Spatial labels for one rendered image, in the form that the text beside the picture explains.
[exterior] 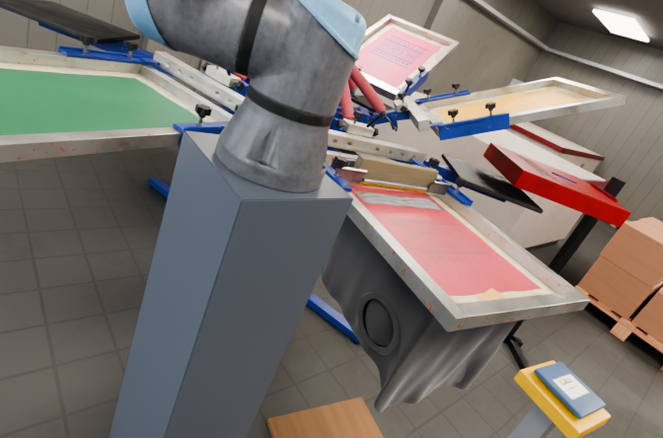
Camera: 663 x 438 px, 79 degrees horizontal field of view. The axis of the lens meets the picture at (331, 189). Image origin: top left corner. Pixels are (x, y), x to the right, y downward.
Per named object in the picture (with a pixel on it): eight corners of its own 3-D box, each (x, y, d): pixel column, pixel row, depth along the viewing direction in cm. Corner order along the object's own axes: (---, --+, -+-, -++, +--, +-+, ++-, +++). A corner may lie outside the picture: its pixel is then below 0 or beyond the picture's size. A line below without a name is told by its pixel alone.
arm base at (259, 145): (248, 192, 46) (274, 112, 42) (197, 135, 55) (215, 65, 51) (341, 192, 56) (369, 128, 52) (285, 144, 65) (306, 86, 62)
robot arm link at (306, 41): (338, 125, 47) (385, 9, 42) (227, 85, 45) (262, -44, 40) (334, 104, 58) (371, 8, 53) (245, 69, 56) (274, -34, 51)
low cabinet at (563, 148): (576, 198, 808) (605, 157, 772) (529, 200, 638) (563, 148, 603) (493, 152, 931) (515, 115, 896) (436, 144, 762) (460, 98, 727)
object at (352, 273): (395, 391, 110) (458, 291, 96) (371, 398, 105) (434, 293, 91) (322, 277, 143) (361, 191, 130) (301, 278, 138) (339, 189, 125)
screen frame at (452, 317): (582, 310, 113) (591, 300, 111) (447, 332, 79) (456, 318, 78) (414, 174, 170) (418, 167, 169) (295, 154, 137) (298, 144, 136)
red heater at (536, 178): (570, 192, 243) (582, 176, 238) (619, 230, 201) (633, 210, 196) (480, 158, 235) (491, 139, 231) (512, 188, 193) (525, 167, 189)
